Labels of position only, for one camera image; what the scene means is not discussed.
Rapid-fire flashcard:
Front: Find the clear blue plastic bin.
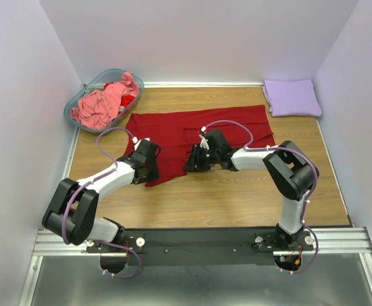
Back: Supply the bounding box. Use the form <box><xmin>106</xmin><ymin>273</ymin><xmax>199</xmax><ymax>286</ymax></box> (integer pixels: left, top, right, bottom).
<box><xmin>63</xmin><ymin>68</ymin><xmax>145</xmax><ymax>133</ymax></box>

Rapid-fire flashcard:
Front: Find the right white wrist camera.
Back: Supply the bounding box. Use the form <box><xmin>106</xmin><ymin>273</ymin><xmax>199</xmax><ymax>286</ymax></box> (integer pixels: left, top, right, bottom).
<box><xmin>198</xmin><ymin>126</ymin><xmax>209</xmax><ymax>150</ymax></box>

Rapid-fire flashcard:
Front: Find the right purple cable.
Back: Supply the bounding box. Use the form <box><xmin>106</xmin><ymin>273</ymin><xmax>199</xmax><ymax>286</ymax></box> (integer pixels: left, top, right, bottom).
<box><xmin>198</xmin><ymin>119</ymin><xmax>320</xmax><ymax>275</ymax></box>

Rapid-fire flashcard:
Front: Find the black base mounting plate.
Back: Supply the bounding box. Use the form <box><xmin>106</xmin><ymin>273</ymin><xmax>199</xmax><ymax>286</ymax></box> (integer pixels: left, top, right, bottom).
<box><xmin>87</xmin><ymin>227</ymin><xmax>314</xmax><ymax>270</ymax></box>

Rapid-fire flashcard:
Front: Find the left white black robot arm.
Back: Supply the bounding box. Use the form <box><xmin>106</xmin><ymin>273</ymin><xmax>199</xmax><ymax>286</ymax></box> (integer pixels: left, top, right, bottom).
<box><xmin>41</xmin><ymin>138</ymin><xmax>161</xmax><ymax>252</ymax></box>

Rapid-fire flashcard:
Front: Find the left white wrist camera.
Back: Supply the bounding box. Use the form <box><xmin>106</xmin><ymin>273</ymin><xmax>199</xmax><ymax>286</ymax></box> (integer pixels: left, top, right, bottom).
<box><xmin>131</xmin><ymin>136</ymin><xmax>151</xmax><ymax>151</ymax></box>

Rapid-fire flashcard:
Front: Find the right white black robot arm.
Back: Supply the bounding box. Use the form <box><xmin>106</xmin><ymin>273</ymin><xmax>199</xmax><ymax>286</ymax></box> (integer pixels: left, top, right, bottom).
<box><xmin>183</xmin><ymin>129</ymin><xmax>319</xmax><ymax>250</ymax></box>

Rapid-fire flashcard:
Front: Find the folded lavender t shirt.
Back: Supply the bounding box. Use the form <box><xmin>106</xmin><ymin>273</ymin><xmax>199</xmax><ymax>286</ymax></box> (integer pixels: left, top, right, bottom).
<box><xmin>262</xmin><ymin>79</ymin><xmax>322</xmax><ymax>118</ymax></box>

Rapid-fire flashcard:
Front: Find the pink t shirt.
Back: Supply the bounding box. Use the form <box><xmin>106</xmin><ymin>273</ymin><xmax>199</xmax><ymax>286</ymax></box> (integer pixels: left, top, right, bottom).
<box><xmin>70</xmin><ymin>71</ymin><xmax>140</xmax><ymax>131</ymax></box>

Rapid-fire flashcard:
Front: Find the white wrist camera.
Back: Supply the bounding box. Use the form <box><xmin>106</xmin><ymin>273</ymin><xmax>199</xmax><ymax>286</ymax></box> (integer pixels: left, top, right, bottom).
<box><xmin>198</xmin><ymin>126</ymin><xmax>209</xmax><ymax>150</ymax></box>
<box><xmin>131</xmin><ymin>136</ymin><xmax>151</xmax><ymax>151</ymax></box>

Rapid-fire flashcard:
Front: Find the dark red t shirt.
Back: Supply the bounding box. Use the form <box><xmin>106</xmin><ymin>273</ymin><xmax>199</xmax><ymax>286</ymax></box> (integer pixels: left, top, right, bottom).
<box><xmin>126</xmin><ymin>105</ymin><xmax>276</xmax><ymax>187</ymax></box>

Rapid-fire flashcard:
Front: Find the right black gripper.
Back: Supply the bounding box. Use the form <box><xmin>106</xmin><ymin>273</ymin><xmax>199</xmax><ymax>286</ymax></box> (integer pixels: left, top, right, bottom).
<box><xmin>181</xmin><ymin>143</ymin><xmax>219</xmax><ymax>172</ymax></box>

